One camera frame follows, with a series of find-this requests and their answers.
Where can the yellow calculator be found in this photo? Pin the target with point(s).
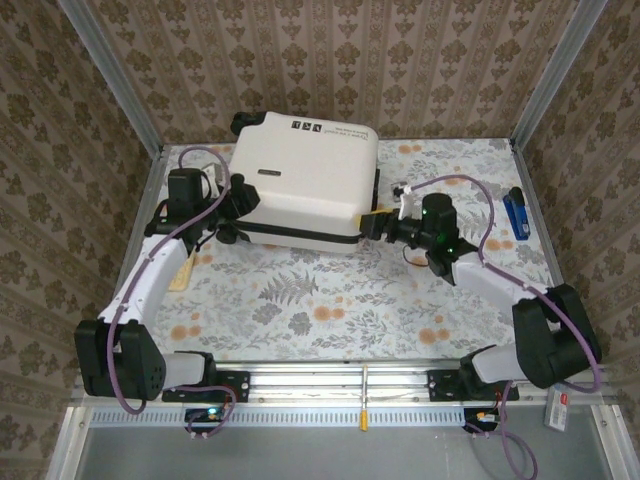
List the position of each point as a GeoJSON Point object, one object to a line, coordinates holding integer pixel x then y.
{"type": "Point", "coordinates": [182, 277]}

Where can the grey metal lower shelf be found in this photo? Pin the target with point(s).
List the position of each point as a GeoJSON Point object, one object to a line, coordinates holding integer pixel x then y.
{"type": "Point", "coordinates": [300, 455]}

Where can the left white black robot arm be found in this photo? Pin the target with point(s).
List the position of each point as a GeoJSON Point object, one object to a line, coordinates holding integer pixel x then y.
{"type": "Point", "coordinates": [145, 280]}

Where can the white hard-shell suitcase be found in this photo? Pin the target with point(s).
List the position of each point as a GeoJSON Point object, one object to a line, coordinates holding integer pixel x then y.
{"type": "Point", "coordinates": [305, 175]}

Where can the blue stapler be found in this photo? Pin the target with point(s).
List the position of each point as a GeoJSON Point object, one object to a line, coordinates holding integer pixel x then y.
{"type": "Point", "coordinates": [517, 215]}

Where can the floral table cover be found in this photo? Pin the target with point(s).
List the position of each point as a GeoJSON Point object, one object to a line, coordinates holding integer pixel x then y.
{"type": "Point", "coordinates": [350, 310]}

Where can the long aluminium mounting rail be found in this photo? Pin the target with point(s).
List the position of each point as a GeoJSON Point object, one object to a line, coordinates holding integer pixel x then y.
{"type": "Point", "coordinates": [310, 385]}

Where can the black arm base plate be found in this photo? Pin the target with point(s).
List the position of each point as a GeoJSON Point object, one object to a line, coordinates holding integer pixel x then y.
{"type": "Point", "coordinates": [440, 385]}
{"type": "Point", "coordinates": [235, 385]}

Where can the aluminium table side rail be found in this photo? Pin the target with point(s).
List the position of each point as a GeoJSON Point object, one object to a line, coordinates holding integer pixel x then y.
{"type": "Point", "coordinates": [541, 225]}
{"type": "Point", "coordinates": [149, 190]}

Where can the small green-lit controller board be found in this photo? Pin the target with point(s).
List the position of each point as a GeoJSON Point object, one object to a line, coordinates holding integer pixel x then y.
{"type": "Point", "coordinates": [210, 414]}

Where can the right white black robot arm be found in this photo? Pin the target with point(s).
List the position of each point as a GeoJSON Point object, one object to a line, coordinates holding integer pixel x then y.
{"type": "Point", "coordinates": [490, 280]}

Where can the aluminium frame post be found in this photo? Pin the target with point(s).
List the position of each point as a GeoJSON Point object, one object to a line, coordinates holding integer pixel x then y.
{"type": "Point", "coordinates": [555, 75]}
{"type": "Point", "coordinates": [110, 75]}

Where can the small controller board orange plug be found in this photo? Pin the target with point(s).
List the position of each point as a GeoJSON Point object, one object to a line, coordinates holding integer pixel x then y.
{"type": "Point", "coordinates": [482, 417]}

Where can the white packet red label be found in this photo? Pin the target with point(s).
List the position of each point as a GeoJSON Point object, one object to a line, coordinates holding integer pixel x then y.
{"type": "Point", "coordinates": [557, 412]}

